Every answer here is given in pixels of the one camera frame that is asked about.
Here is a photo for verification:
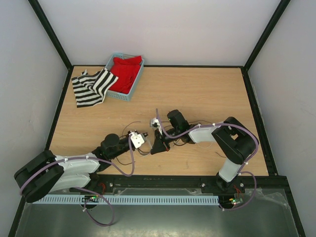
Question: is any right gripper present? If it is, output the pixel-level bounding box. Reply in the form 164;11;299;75
151;127;180;155

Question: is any black wire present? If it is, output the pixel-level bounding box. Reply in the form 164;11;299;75
116;143;228;166

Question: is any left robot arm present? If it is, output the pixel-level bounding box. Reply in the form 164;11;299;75
14;131;148;203

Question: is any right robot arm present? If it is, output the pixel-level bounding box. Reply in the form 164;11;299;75
150;110;259;192

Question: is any light blue plastic basket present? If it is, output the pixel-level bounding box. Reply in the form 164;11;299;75
105;53;145;101

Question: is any red cloth in basket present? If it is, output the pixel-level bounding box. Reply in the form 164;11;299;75
109;56;142;94

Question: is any black white striped cloth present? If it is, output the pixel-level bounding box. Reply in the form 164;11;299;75
71;68;119;108

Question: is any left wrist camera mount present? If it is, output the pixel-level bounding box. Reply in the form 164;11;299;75
129;131;146;149

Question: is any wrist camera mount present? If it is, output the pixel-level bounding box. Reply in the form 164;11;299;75
129;131;146;149
149;118;160;129

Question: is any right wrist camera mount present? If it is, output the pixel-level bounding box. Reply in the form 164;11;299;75
149;118;160;129

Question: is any light blue cable duct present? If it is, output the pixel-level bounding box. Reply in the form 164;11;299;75
35;195;219;206

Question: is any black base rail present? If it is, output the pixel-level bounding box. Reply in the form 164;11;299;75
27;174;289;196

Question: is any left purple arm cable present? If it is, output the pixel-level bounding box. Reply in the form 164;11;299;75
19;138;136;196

